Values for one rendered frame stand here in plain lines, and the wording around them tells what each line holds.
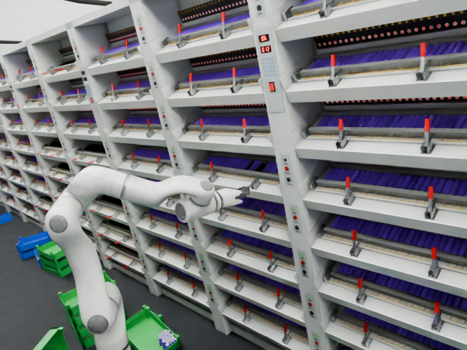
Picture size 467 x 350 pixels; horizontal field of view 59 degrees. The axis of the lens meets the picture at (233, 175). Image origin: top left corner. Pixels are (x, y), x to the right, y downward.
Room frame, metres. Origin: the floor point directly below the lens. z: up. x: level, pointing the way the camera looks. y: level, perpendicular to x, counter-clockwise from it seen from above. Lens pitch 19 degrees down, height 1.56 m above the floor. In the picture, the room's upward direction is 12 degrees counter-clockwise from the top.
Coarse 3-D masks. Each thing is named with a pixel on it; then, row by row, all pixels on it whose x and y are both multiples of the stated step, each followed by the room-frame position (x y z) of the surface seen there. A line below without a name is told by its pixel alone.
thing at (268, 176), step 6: (204, 168) 1.90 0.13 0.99; (210, 168) 1.86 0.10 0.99; (216, 168) 1.82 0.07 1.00; (222, 168) 1.80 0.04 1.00; (228, 168) 1.78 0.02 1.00; (222, 174) 1.78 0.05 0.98; (234, 174) 1.72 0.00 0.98; (240, 174) 1.71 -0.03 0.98; (246, 174) 1.68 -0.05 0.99; (252, 174) 1.64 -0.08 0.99; (258, 174) 1.62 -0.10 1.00; (264, 174) 1.60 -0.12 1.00; (270, 174) 1.58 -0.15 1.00; (276, 174) 1.56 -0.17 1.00; (270, 180) 1.58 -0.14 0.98; (276, 180) 1.55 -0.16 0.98
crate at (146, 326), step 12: (144, 312) 2.10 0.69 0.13; (132, 324) 2.05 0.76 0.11; (144, 324) 2.06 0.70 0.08; (156, 324) 2.05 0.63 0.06; (132, 336) 1.98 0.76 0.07; (144, 336) 1.98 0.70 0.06; (156, 336) 1.97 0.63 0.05; (144, 348) 1.90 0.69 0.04; (156, 348) 1.90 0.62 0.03; (168, 348) 1.85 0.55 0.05
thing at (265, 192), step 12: (204, 156) 2.00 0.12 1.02; (192, 168) 1.92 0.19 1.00; (204, 180) 1.82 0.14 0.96; (216, 180) 1.78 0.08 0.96; (228, 180) 1.73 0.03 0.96; (240, 180) 1.68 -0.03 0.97; (264, 180) 1.60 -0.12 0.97; (252, 192) 1.58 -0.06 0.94; (264, 192) 1.52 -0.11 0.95; (276, 192) 1.49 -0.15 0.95
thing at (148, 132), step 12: (132, 108) 2.48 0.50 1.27; (144, 108) 2.39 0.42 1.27; (156, 108) 2.29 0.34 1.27; (120, 120) 2.51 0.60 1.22; (132, 120) 2.42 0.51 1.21; (144, 120) 2.32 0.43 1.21; (156, 120) 2.23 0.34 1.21; (108, 132) 2.45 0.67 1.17; (120, 132) 2.39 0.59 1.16; (132, 132) 2.30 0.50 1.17; (144, 132) 2.21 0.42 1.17; (156, 132) 2.11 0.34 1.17; (156, 144) 2.07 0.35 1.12
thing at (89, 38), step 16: (80, 32) 2.46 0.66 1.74; (96, 32) 2.52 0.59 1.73; (80, 48) 2.44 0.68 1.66; (96, 48) 2.50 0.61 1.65; (80, 64) 2.49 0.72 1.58; (96, 80) 2.47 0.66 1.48; (112, 80) 2.53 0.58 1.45; (112, 112) 2.49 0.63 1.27; (128, 112) 2.56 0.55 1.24; (112, 144) 2.45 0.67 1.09; (128, 144) 2.52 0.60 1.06; (112, 160) 2.47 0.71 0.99; (144, 240) 2.46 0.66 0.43; (144, 256) 2.45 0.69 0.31; (144, 272) 2.51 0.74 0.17; (160, 288) 2.46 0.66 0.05
